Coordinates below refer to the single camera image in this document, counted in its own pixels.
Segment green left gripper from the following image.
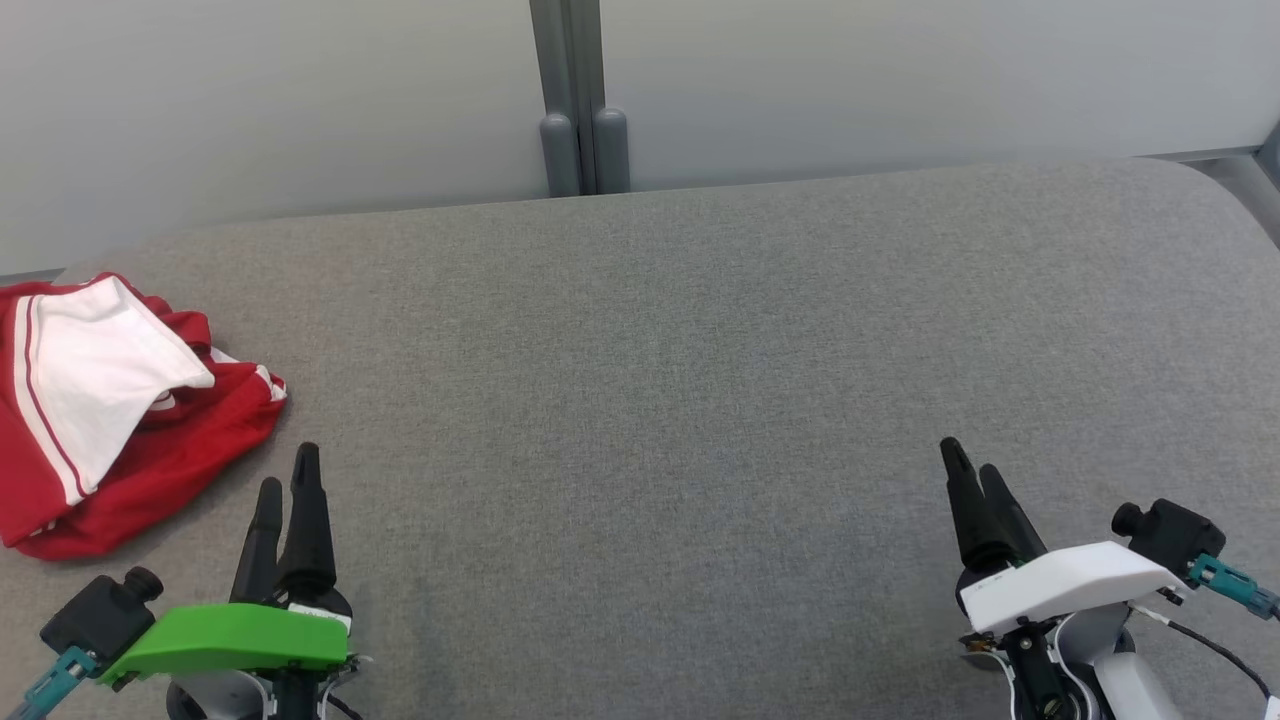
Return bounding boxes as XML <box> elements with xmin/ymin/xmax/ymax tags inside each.
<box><xmin>98</xmin><ymin>442</ymin><xmax>355</xmax><ymax>691</ymax></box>

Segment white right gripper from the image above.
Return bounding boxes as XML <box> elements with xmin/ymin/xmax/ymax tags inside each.
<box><xmin>940</xmin><ymin>437</ymin><xmax>1189</xmax><ymax>641</ymax></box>

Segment red white basketball shorts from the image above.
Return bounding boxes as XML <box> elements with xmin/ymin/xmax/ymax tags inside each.
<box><xmin>0</xmin><ymin>310</ymin><xmax>290</xmax><ymax>561</ymax></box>

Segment teal right camera cable connector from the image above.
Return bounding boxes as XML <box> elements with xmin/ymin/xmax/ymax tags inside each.
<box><xmin>1188</xmin><ymin>554</ymin><xmax>1280</xmax><ymax>622</ymax></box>

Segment teal camera cable connector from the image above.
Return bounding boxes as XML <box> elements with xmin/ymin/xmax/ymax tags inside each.
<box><xmin>1188</xmin><ymin>554</ymin><xmax>1280</xmax><ymax>622</ymax></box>
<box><xmin>0</xmin><ymin>646</ymin><xmax>98</xmax><ymax>720</ymax></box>

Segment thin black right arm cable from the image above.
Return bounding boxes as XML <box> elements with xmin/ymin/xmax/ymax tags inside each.
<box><xmin>1130</xmin><ymin>600</ymin><xmax>1280</xmax><ymax>703</ymax></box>

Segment teal left camera cable connector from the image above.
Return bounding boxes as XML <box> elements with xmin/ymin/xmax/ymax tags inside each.
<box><xmin>0</xmin><ymin>646</ymin><xmax>98</xmax><ymax>720</ymax></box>

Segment grey single partition post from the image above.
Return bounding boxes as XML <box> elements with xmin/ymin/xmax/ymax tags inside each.
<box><xmin>1254</xmin><ymin>125</ymin><xmax>1280</xmax><ymax>197</ymax></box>

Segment grey double partition post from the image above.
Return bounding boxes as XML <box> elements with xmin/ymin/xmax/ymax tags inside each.
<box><xmin>529</xmin><ymin>0</ymin><xmax>631</xmax><ymax>198</ymax></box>

